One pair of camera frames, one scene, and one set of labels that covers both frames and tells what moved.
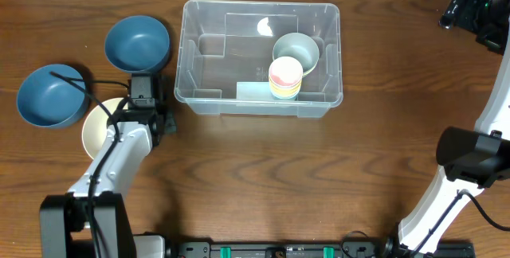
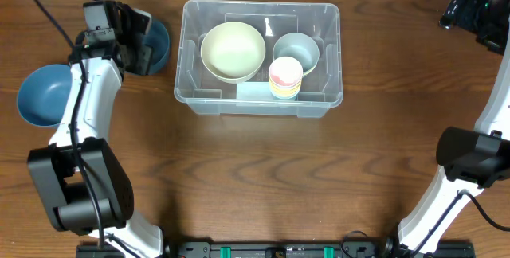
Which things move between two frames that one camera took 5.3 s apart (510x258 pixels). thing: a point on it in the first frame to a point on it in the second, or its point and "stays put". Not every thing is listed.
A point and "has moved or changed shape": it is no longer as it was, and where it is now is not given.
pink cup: x=285 y=72 stays put
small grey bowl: x=300 y=46 stays put
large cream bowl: x=95 y=128 has moved or changed shape
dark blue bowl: x=48 y=100 stays put
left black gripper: x=170 y=121 to x=140 y=55
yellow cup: x=284 y=89 stays put
